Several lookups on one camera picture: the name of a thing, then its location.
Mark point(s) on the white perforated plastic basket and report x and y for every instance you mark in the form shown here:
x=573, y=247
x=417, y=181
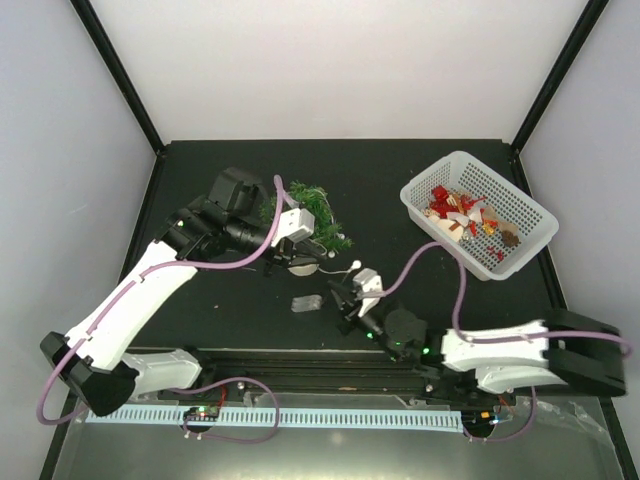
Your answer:
x=505, y=207

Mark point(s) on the wooden snowman ornament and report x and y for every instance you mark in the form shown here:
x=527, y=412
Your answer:
x=457, y=226

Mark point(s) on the red gift box ornament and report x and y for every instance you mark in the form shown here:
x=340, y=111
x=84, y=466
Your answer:
x=440, y=195

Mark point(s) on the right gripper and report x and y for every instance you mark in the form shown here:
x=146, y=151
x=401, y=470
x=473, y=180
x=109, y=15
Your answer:
x=351, y=304

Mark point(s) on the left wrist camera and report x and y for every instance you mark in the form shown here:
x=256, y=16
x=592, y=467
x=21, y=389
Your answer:
x=295, y=225

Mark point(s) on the left black frame post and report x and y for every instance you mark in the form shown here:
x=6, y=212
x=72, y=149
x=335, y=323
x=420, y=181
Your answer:
x=92, y=24

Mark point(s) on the black frame post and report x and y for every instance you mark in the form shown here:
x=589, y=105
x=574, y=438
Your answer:
x=92, y=24
x=571, y=49

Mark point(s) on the small circuit board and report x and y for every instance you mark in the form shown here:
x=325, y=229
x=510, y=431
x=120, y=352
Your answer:
x=201, y=413

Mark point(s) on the brown pine cone ornament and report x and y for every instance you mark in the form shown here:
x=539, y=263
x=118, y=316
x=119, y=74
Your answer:
x=510, y=239

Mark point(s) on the small green christmas tree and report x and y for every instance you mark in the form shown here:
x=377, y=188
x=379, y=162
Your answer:
x=328, y=239

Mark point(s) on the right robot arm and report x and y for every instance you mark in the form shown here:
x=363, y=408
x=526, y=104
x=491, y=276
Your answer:
x=563, y=353

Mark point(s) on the light blue slotted cable duct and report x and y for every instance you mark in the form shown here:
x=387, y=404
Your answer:
x=308, y=418

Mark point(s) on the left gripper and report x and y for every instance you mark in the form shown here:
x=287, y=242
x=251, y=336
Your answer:
x=289, y=253

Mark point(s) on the right black frame post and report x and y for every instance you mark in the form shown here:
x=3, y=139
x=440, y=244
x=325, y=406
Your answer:
x=571, y=49

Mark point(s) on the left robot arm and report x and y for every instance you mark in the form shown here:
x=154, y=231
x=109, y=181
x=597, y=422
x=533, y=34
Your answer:
x=215, y=232

